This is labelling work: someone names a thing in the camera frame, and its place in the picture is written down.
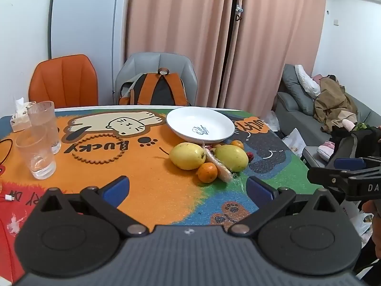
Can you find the white refrigerator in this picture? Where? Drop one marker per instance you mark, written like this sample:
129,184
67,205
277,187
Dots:
86,20

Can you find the small orange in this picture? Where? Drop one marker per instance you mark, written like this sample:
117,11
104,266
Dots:
237,144

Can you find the grey sofa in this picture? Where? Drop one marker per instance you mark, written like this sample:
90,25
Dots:
293,119

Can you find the white pillow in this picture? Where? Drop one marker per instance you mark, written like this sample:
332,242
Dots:
308,82

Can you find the grey pillow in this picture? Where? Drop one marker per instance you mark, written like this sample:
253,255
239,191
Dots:
293,86

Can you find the large orange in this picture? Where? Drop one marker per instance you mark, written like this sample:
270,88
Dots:
207,172

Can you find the white plastic bag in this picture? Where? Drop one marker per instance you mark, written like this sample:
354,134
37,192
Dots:
294,141
360,223
271,120

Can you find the tissue pack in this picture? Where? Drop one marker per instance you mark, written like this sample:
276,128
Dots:
19,116

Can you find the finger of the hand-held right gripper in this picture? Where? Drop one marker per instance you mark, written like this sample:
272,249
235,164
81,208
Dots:
327,177
349,163

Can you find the brown coat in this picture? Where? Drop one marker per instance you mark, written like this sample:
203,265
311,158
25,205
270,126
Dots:
332,101

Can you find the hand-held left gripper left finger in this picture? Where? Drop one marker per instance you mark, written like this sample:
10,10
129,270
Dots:
114,189

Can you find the black bag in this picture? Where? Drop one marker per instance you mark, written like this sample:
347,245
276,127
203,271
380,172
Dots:
348,146

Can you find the orange chair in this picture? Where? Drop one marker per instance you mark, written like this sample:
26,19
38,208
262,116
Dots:
64,80

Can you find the white plate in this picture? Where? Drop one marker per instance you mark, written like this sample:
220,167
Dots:
196,122

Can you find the orange and black backpack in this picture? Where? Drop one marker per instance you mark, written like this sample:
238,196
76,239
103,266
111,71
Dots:
160,91

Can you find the pink curtain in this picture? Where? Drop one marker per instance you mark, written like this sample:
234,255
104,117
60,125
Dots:
273,35
178,20

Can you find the plastic carrot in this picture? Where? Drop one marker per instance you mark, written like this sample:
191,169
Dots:
222,170

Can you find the grey chair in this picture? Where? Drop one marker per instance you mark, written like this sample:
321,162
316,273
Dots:
160,61

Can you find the pink plush toy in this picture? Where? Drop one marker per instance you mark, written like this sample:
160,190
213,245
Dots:
348,124

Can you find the green cloth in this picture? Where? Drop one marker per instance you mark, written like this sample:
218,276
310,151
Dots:
361,126

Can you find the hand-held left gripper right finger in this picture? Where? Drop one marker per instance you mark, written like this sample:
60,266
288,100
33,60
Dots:
259,190

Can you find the hanging charm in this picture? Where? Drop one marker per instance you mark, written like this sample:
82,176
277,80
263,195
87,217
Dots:
239,13

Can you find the tall clear glass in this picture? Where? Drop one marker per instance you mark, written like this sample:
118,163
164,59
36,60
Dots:
44,116

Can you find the short clear glass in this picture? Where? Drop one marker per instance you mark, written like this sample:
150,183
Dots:
35,155

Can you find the pink and white cloth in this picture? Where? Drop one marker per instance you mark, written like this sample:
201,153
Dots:
326,149

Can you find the large yellow mango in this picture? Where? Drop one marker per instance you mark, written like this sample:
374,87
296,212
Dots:
186,156

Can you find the colourful printed table mat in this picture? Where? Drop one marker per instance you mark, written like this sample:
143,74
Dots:
143,169

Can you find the person's right hand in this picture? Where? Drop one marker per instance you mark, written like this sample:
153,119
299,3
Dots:
373,208

